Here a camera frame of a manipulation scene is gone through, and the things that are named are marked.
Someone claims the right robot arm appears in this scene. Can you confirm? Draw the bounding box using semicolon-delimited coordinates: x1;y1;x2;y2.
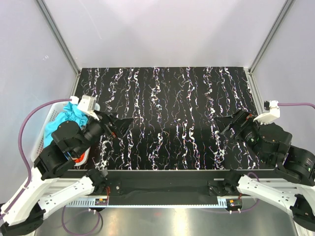
208;109;315;231

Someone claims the left small connector board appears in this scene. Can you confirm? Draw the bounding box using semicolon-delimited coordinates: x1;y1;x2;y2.
95;197;109;206

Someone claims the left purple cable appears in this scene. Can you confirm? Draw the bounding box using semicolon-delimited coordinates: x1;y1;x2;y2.
0;98;73;222

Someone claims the small connector board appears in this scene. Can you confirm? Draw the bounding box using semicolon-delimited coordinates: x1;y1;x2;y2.
227;199;243;208
95;197;109;206

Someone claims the aluminium front rail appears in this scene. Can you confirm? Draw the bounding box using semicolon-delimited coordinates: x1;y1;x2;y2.
37;176;315;213

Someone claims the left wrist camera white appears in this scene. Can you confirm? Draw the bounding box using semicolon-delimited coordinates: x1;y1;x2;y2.
69;95;100;120

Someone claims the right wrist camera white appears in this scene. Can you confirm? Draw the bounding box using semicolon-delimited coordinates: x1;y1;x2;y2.
254;100;280;125

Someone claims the right small connector board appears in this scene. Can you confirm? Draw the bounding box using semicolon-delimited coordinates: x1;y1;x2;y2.
227;199;243;208

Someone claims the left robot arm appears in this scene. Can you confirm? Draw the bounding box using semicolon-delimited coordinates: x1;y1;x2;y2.
0;111;133;236

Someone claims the left aluminium frame post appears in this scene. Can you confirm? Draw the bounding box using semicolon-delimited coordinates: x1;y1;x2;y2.
35;0;81;76

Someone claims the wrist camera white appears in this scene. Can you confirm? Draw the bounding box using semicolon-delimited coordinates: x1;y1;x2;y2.
254;100;280;125
69;95;100;120

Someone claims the white plastic laundry basket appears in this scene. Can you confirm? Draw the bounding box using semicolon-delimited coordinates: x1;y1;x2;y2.
30;102;101;170

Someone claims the orange t shirt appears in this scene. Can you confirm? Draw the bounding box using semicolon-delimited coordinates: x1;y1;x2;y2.
74;149;90;166

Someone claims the bright blue t shirt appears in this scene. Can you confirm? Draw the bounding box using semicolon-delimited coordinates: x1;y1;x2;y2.
43;102;88;148

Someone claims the aluminium frame post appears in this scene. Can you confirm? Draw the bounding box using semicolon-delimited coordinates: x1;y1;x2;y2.
35;0;81;76
248;0;295;75

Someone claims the right aluminium frame post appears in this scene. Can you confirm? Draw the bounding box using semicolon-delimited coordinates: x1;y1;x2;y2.
248;0;295;75

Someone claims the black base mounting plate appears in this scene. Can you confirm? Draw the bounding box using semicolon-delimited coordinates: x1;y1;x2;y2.
48;169;284;206

